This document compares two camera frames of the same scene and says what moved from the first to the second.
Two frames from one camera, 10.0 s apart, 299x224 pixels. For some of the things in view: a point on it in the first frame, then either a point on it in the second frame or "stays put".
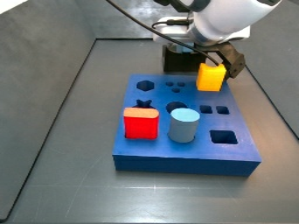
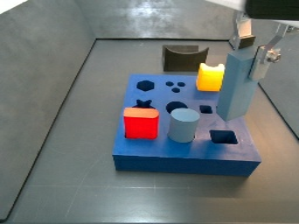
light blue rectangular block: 183,49 to 238,87
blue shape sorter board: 176,129 stays put
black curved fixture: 182,62 stays put
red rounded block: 140,122 stays put
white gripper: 175,28 to 282,11
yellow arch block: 210,77 stays put
